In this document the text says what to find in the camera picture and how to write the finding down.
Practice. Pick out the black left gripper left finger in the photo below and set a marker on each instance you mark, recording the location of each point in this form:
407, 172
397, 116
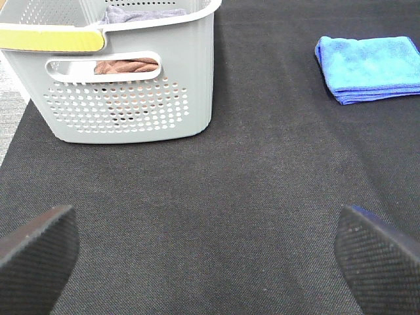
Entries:
37, 261

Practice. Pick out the grey perforated plastic basket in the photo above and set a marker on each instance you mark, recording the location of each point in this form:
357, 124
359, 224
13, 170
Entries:
172, 101

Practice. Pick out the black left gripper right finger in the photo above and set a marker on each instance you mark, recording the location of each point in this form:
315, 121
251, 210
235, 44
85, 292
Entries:
379, 263

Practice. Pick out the brown towel in basket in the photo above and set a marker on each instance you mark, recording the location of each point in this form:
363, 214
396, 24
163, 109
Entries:
137, 65

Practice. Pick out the blue microfibre towel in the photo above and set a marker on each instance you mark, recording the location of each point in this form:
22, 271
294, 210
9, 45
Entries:
363, 70

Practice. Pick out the grey-purple towel in basket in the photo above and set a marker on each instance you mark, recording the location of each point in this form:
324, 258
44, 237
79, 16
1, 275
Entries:
115, 15

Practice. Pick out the yellow tape strip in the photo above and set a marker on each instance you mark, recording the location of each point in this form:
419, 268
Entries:
61, 41

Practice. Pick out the black fabric table mat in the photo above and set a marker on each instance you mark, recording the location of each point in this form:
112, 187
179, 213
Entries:
241, 218

